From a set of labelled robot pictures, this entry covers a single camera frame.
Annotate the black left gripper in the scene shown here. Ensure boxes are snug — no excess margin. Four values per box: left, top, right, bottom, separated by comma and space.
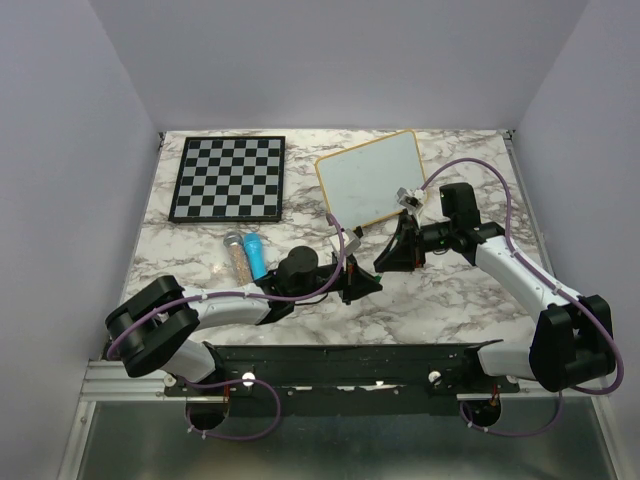
291, 251, 381, 305

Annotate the blue toy microphone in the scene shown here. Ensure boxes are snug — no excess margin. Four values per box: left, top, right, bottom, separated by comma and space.
243, 232, 267, 280

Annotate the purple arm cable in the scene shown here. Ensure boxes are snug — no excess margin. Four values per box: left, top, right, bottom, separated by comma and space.
417, 158, 625, 437
106, 213, 351, 442

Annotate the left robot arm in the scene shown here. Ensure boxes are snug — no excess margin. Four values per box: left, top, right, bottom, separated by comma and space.
105, 246, 382, 395

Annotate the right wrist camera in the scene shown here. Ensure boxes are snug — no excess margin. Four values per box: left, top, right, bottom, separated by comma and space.
396, 187, 425, 212

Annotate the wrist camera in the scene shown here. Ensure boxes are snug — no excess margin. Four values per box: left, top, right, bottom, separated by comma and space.
329, 230, 361, 257
396, 187, 425, 212

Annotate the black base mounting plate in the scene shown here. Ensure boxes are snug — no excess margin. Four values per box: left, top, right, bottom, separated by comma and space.
166, 344, 520, 418

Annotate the aluminium rail frame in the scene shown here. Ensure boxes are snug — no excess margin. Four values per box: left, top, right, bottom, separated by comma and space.
60, 129, 619, 479

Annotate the yellow framed whiteboard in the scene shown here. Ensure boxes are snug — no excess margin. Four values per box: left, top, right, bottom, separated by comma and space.
315, 130, 426, 229

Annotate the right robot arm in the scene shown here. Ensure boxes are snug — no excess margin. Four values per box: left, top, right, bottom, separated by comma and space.
374, 183, 616, 392

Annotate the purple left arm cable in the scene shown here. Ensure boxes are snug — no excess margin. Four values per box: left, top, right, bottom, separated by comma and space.
106, 213, 351, 442

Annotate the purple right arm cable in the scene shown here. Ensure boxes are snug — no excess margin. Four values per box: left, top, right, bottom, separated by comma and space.
417, 158, 625, 437

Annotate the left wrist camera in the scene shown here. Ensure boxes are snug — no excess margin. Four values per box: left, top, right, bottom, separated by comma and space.
329, 230, 361, 257

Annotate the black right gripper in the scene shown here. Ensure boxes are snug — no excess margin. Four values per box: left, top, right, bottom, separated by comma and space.
373, 215, 455, 273

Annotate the black white chessboard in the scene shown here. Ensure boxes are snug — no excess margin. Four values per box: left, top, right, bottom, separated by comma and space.
169, 136, 286, 223

